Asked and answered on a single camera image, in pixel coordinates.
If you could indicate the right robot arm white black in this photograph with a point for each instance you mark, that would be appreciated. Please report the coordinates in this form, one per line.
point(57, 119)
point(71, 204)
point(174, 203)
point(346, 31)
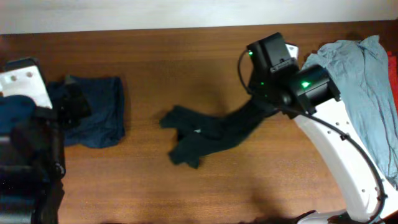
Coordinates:
point(311, 98)

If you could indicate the folded navy blue garment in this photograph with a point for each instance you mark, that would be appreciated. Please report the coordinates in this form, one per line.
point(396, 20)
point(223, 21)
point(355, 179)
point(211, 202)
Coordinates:
point(91, 110)

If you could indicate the black t-shirt with white logo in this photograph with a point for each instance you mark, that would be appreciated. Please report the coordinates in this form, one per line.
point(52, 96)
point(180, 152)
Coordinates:
point(199, 135)

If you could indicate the red garment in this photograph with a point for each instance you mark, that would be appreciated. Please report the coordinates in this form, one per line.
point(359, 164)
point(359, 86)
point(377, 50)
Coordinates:
point(392, 71)

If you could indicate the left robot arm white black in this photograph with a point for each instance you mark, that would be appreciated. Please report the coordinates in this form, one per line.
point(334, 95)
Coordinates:
point(33, 158)

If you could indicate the grey t-shirt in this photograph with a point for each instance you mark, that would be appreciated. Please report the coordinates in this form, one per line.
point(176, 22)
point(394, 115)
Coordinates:
point(359, 68)

